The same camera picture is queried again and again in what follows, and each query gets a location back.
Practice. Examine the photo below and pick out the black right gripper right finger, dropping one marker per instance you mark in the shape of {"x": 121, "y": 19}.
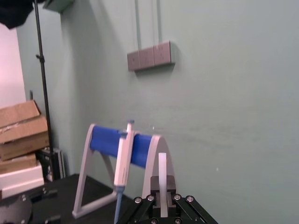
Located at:
{"x": 182, "y": 210}

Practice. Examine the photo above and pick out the flat cardboard box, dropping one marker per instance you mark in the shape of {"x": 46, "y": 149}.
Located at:
{"x": 17, "y": 164}

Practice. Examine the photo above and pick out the black round base plate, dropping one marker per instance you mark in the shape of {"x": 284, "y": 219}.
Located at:
{"x": 14, "y": 213}

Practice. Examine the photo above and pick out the black hanging cloth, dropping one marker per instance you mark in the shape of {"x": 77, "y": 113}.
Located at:
{"x": 16, "y": 11}

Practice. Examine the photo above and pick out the grey and blue pipette stand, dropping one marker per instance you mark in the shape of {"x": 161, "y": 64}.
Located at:
{"x": 105, "y": 144}

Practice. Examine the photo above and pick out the black equipment cases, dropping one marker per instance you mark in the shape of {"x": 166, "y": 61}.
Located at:
{"x": 56, "y": 163}

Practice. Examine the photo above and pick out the white flat box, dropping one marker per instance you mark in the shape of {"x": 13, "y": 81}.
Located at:
{"x": 22, "y": 178}

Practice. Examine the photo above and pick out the white stirring rod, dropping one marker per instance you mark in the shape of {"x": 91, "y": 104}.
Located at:
{"x": 163, "y": 172}

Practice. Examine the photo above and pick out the grey wall socket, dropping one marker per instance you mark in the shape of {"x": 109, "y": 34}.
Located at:
{"x": 163, "y": 53}
{"x": 146, "y": 57}
{"x": 133, "y": 61}

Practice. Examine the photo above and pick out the black metal bracket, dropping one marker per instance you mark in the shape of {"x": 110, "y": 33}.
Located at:
{"x": 44, "y": 195}

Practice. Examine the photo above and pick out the white and blue pipette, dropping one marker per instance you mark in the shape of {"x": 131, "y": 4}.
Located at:
{"x": 123, "y": 161}

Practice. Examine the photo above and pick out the grey overhead box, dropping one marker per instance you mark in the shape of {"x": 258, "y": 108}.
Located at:
{"x": 57, "y": 5}

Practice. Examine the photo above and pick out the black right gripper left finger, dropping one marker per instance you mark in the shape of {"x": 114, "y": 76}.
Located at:
{"x": 146, "y": 210}

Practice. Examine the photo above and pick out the black tripod pole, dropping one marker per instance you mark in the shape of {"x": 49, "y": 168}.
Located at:
{"x": 43, "y": 81}

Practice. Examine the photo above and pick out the large open cardboard box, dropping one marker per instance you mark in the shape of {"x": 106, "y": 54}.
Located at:
{"x": 21, "y": 130}

